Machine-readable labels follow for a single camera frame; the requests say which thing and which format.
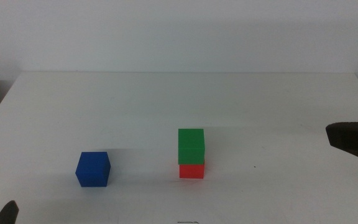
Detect blue cube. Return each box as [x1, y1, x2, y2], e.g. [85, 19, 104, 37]
[75, 151, 112, 188]

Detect green cube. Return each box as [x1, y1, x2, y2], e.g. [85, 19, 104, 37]
[178, 128, 206, 166]

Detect red cube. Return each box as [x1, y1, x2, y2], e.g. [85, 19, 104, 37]
[179, 160, 206, 179]

